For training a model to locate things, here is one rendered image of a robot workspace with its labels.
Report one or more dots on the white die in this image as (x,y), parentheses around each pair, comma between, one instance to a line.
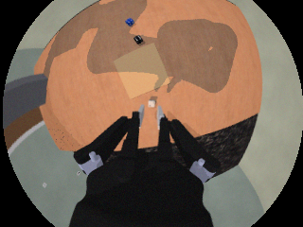
(151,103)

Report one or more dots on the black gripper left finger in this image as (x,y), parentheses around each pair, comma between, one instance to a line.
(97,153)

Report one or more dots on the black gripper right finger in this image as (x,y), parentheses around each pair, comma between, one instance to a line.
(200,163)

